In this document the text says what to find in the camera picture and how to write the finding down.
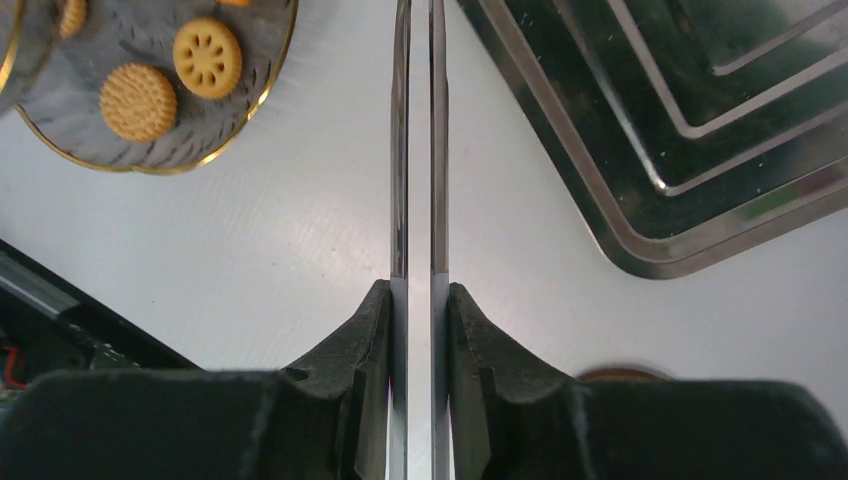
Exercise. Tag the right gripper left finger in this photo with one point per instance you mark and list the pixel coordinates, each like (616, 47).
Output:
(324, 416)

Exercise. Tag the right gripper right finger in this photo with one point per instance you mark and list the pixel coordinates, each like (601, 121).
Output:
(516, 417)

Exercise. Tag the metal serving tray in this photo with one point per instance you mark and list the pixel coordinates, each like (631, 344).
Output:
(686, 131)

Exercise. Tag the orange round biscuit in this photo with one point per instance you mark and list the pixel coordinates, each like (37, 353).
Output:
(138, 103)
(73, 17)

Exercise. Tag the three-tier glass dessert stand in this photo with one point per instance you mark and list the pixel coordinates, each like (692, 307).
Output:
(54, 83)

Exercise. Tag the orange lotus-pattern biscuit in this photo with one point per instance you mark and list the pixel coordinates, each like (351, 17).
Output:
(207, 58)

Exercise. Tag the orange fish-shaped pastry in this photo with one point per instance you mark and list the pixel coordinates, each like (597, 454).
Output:
(236, 3)

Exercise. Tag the dark brown round coaster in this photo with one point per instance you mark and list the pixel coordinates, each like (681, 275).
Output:
(620, 373)

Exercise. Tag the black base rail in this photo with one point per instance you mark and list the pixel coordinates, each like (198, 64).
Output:
(49, 324)

